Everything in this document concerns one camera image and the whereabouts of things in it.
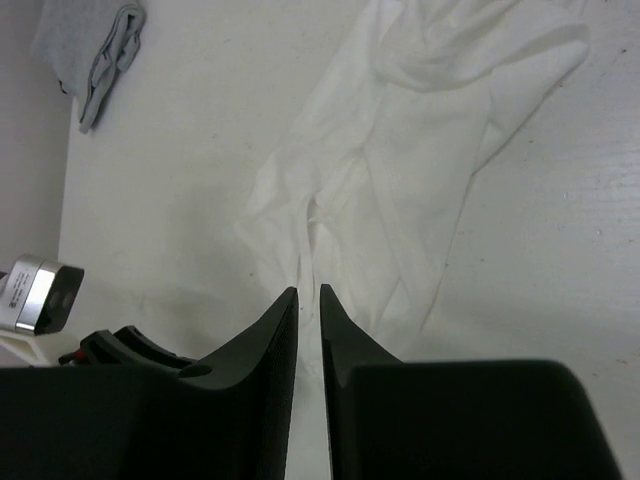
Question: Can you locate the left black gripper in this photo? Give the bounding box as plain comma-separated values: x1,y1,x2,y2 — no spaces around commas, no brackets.
58,325,210,373

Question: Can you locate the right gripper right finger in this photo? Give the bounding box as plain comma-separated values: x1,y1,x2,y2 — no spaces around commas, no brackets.
319,285,621,479

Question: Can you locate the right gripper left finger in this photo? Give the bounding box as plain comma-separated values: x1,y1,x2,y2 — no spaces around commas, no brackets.
1,287,298,479

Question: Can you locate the white tank top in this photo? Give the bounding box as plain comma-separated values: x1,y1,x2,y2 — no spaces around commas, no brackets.
236,1,589,376

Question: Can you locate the folded grey tank top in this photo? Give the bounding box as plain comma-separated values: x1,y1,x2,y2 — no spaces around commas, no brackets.
31,0,146,134

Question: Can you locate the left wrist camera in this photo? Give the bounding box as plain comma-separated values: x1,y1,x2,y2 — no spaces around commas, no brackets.
1,254,85,366

